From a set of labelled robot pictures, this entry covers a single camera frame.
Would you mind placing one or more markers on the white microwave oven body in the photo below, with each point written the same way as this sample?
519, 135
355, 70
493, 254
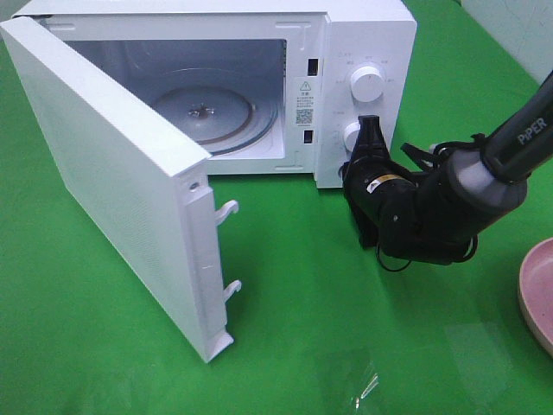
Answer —
142, 44

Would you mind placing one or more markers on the pink round plate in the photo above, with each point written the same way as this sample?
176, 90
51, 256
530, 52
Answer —
535, 292

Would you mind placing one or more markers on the white warning label sticker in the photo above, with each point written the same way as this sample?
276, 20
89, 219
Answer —
305, 96

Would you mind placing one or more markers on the lower white microwave knob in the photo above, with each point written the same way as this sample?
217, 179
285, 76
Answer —
350, 136

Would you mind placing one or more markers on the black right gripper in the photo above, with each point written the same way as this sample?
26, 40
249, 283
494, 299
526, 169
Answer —
381, 193

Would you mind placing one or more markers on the glass microwave turntable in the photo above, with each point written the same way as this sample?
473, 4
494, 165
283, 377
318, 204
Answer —
222, 111

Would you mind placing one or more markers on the white microwave knob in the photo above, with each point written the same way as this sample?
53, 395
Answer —
367, 83
350, 136

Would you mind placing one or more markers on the upper white microwave knob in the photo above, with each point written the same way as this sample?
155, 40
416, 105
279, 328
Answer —
367, 83

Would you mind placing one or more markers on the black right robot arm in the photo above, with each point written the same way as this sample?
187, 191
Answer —
434, 214

